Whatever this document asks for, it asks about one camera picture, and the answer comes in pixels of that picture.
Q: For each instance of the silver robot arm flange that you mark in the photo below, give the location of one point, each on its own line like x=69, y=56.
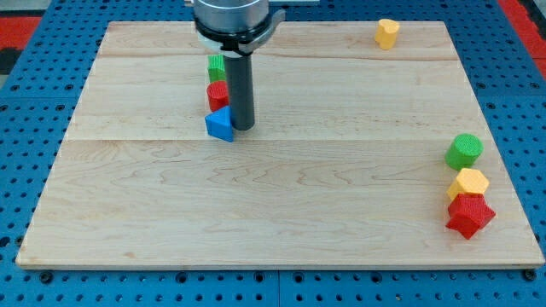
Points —
x=236, y=28

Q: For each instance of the green circle block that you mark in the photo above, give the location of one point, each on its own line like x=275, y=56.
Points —
x=463, y=151

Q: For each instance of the blue triangle block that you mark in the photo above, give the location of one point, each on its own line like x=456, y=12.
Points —
x=218, y=124

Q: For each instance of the light wooden board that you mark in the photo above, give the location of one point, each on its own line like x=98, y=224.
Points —
x=343, y=170

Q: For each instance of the red round block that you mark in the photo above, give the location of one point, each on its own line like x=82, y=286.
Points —
x=217, y=94

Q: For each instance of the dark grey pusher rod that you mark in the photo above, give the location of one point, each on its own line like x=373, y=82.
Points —
x=239, y=77

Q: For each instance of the green square block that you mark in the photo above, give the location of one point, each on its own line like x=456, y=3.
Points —
x=216, y=68

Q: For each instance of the yellow heart block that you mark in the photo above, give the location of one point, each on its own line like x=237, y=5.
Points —
x=387, y=33

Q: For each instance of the yellow hexagon block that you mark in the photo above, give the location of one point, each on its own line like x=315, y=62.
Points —
x=468, y=181

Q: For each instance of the red star block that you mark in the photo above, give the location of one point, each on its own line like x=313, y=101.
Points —
x=468, y=214

